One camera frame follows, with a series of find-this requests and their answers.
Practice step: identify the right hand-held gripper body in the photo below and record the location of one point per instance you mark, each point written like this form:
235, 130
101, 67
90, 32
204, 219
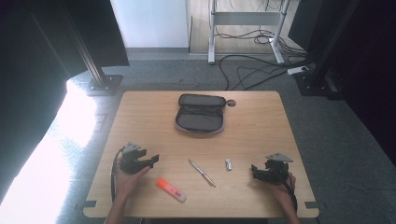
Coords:
276, 172

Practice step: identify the person's right hand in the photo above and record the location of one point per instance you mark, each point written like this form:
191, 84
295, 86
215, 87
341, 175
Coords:
281, 191

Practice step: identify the person's left hand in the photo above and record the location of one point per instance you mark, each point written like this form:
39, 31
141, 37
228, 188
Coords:
127, 183

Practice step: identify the silver pen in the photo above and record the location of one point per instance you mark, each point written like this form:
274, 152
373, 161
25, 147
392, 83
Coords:
202, 173

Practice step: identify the orange highlighter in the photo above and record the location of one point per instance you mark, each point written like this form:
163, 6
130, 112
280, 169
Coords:
170, 189

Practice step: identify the white power strip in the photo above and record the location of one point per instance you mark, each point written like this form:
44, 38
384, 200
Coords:
298, 70

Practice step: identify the white metal desk frame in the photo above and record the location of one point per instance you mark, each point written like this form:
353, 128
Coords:
246, 18

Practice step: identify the black metal stand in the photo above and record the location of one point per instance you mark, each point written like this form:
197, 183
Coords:
99, 79
317, 77

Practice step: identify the grey table bracket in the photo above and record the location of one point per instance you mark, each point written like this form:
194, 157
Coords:
87, 204

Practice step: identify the pencil case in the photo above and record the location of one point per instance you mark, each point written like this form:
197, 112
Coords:
200, 119

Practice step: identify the dark curtain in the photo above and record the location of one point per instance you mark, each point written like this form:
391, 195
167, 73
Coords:
373, 77
31, 77

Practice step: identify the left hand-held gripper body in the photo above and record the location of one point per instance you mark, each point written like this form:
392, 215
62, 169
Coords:
130, 165

